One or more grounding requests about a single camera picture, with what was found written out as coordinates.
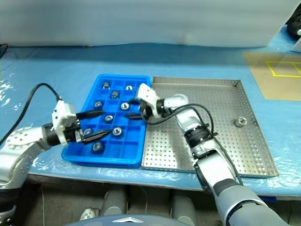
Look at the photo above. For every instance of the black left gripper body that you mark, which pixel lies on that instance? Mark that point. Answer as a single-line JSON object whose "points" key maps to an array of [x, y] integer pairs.
{"points": [[71, 134]]}

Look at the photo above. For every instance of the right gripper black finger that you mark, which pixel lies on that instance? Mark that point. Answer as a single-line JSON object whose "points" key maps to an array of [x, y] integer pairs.
{"points": [[135, 116], [134, 101]]}

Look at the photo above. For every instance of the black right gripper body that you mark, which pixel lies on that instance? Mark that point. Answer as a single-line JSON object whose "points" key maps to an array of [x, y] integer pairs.
{"points": [[145, 110]]}

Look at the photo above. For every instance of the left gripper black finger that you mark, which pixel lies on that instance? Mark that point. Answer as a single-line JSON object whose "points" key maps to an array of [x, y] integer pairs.
{"points": [[96, 136], [90, 114]]}

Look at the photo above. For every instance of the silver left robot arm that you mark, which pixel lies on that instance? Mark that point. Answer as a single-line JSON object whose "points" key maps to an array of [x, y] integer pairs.
{"points": [[21, 141]]}

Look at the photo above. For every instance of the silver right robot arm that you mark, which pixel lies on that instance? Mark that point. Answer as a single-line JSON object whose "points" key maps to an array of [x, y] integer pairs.
{"points": [[211, 162]]}

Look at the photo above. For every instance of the blue compartment tray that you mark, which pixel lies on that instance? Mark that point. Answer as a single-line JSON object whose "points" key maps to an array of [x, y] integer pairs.
{"points": [[131, 146]]}

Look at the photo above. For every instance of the grey rounded cylinder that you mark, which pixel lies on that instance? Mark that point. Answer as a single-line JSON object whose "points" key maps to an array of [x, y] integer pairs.
{"points": [[114, 202], [182, 204]]}

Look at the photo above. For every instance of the white patterned shoe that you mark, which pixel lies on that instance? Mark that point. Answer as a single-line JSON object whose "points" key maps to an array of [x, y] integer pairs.
{"points": [[88, 213]]}

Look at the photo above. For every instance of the white foam backdrop board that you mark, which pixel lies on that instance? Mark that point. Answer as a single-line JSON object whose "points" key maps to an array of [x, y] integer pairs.
{"points": [[141, 21]]}

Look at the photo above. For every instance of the perforated metal tray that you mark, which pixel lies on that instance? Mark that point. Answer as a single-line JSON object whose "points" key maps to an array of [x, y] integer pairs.
{"points": [[223, 146]]}

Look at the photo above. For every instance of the dark robot torso with logo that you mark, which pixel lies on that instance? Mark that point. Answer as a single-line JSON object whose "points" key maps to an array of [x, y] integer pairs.
{"points": [[124, 221]]}

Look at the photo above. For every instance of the brown mat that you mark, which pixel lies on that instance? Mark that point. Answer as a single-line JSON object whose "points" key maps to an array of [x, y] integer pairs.
{"points": [[263, 82]]}

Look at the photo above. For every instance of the black device with white knob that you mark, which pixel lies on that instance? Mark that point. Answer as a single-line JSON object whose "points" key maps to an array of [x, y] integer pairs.
{"points": [[294, 27]]}

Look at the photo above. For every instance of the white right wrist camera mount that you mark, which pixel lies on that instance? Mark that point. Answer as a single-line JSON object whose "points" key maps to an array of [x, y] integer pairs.
{"points": [[147, 93]]}

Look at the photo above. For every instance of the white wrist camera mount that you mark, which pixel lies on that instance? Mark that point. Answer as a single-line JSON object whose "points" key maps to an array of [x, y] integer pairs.
{"points": [[147, 93], [60, 117]]}

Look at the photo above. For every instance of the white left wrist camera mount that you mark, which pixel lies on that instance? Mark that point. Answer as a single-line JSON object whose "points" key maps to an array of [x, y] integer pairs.
{"points": [[60, 117]]}

